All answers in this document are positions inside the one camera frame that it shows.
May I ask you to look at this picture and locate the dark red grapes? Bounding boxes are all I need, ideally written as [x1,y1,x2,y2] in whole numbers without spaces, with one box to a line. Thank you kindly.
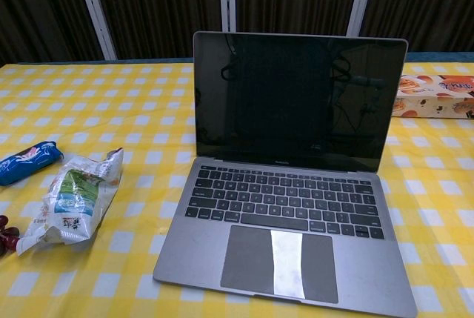
[0,214,21,256]

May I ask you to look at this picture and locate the orange snack box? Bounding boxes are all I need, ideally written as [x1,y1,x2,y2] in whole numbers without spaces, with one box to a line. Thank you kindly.
[390,74,474,119]

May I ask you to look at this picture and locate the white crumpled snack bag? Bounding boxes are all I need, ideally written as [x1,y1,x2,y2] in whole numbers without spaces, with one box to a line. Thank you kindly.
[16,147,124,257]

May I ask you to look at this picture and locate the blue cookie package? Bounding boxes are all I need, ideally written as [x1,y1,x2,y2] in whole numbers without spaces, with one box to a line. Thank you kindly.
[0,141,64,187]

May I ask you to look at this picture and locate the yellow white checkered tablecloth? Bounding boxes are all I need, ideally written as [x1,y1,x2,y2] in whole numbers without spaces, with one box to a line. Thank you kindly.
[0,61,474,318]

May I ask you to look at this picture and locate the dark pleated curtain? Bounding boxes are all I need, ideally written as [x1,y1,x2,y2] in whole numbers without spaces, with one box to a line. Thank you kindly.
[0,0,474,69]

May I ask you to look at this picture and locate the grey laptop computer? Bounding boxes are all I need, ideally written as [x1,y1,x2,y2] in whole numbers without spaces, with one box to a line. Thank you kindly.
[153,30,418,318]

